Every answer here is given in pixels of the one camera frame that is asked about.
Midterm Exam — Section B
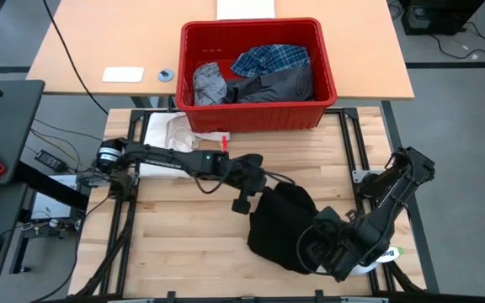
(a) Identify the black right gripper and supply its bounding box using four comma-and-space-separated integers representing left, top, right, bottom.
299, 208, 353, 279

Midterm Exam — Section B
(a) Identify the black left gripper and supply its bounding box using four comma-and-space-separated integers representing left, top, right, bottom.
225, 153, 268, 215

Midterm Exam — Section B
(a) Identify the black garment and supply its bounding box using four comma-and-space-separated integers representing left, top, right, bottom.
246, 181, 332, 274

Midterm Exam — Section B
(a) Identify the red plastic laundry bin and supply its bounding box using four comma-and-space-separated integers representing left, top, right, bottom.
175, 17, 338, 134

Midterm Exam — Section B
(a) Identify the white Bona bottle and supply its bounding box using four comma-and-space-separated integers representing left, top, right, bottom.
349, 246, 404, 277

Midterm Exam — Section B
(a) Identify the white canvas tote bag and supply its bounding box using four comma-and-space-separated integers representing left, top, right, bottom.
140, 111, 232, 178

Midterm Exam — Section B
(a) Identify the dark grey shirt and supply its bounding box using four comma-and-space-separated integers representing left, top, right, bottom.
225, 65, 314, 104

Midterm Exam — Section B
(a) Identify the light grey garment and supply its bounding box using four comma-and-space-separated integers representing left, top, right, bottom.
192, 61, 229, 106

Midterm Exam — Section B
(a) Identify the blue plaid shirt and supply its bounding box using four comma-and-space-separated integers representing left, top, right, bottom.
230, 44, 312, 79

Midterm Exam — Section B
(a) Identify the white rectangular pad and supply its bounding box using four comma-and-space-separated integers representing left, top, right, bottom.
102, 66, 145, 83

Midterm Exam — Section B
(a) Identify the white paper sheet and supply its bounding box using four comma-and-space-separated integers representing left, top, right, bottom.
216, 0, 276, 21

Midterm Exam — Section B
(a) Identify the black power adapter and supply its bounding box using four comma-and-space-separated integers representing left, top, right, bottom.
35, 149, 67, 173

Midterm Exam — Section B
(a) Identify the light wood desk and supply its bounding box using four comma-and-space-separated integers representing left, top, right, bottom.
26, 0, 415, 101

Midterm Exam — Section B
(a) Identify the black side desk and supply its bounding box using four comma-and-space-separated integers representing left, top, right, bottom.
0, 79, 90, 288

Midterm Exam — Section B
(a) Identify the black computer tower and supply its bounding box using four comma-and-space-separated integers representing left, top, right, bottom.
400, 0, 485, 36

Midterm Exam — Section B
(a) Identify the black looped gripper cable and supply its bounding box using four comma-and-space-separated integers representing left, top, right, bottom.
296, 226, 326, 274
194, 167, 296, 195

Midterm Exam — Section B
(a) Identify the black metal table frame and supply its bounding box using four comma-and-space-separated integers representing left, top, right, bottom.
68, 107, 428, 303

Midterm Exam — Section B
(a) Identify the long black cable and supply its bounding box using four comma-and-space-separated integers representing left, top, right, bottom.
42, 0, 109, 115

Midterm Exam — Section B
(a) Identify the black floor cable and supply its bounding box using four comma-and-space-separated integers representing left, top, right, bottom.
429, 20, 485, 60

